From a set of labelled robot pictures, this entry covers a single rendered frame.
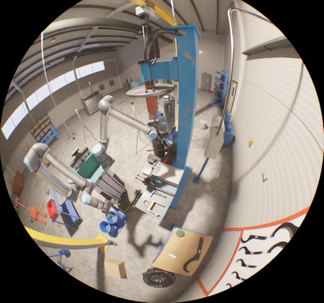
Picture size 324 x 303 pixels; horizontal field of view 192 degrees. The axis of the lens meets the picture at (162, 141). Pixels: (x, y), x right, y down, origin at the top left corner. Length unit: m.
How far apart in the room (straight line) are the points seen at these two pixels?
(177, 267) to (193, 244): 0.43
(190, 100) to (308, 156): 1.50
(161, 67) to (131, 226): 2.88
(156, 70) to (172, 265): 2.34
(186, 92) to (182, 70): 0.21
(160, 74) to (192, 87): 0.35
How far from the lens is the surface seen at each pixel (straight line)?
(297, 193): 1.46
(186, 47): 0.92
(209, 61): 11.63
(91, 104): 8.92
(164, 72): 1.02
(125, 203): 2.33
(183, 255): 1.60
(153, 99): 1.00
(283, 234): 1.47
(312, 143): 1.47
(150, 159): 1.78
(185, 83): 0.92
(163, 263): 1.65
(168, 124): 2.93
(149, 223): 2.47
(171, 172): 1.39
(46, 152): 0.90
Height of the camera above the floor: 2.42
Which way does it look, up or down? 43 degrees down
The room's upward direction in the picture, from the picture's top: 6 degrees counter-clockwise
